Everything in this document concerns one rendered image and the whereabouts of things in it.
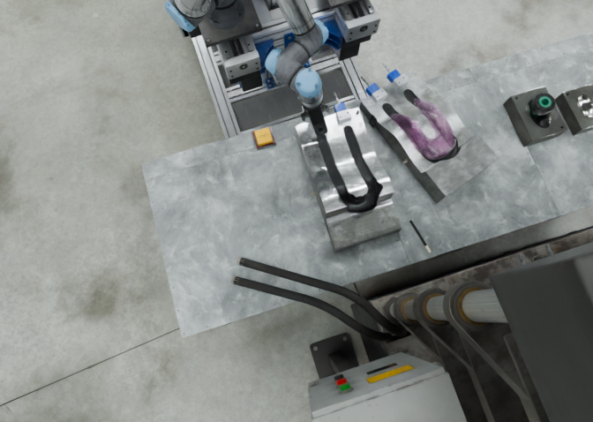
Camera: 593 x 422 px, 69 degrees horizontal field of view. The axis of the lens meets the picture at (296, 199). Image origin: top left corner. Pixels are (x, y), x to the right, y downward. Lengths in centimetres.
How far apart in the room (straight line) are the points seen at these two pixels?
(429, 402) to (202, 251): 101
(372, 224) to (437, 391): 77
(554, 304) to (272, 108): 211
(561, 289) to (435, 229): 123
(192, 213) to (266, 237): 31
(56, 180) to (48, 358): 100
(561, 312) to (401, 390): 50
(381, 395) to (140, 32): 271
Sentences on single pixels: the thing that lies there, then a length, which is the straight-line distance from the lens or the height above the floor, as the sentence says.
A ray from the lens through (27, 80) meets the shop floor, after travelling 330.
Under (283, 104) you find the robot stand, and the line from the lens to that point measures 250.
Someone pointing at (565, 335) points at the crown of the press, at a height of 193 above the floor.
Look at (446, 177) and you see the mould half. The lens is 169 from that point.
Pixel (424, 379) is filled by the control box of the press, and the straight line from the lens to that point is 101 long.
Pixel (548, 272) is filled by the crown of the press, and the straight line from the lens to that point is 55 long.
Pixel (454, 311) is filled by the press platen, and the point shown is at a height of 154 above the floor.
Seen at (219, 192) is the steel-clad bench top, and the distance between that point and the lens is 172.
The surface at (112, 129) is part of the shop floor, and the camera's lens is 290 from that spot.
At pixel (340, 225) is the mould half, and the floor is 86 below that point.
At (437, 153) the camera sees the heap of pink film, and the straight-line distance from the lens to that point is 173.
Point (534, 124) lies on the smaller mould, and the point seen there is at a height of 87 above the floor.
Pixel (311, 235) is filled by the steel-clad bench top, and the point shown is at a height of 80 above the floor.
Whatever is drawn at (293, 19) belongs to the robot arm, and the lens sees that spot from 137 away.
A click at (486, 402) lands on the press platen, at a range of 124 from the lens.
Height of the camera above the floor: 243
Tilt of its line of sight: 75 degrees down
